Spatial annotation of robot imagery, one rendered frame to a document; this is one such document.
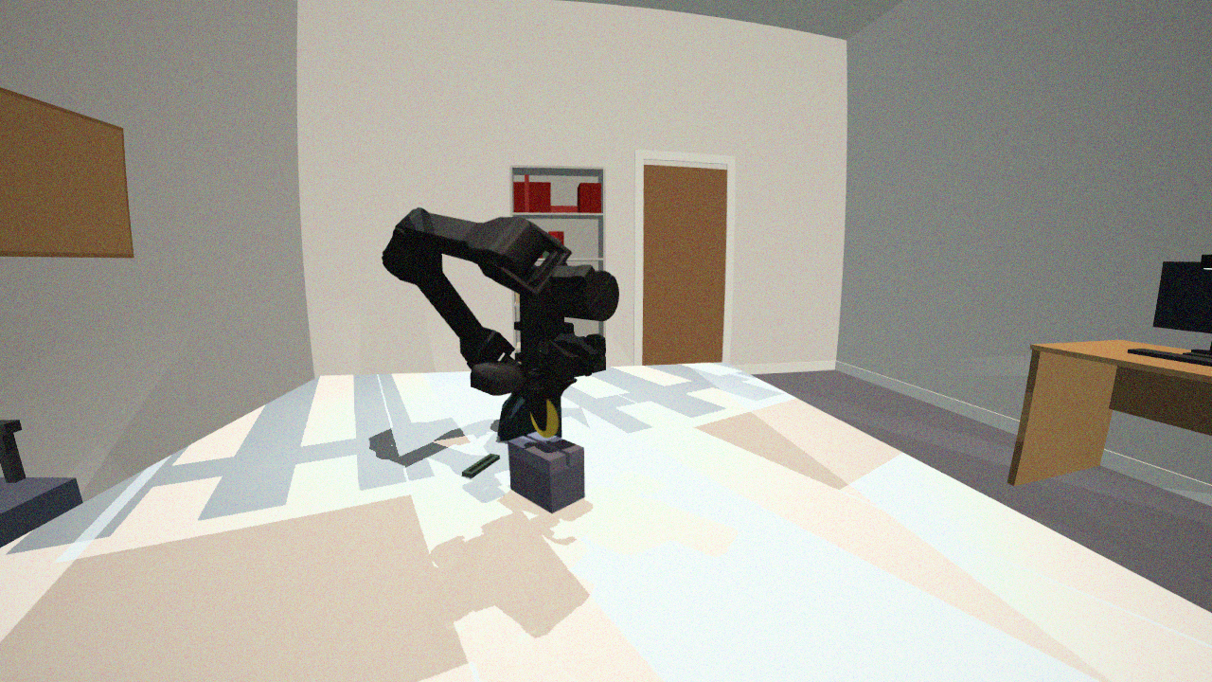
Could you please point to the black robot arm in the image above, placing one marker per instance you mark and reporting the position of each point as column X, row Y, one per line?
column 506, row 249

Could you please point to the dark green grooved bar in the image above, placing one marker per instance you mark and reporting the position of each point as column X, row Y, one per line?
column 480, row 465

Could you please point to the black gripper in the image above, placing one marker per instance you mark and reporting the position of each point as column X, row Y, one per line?
column 535, row 386

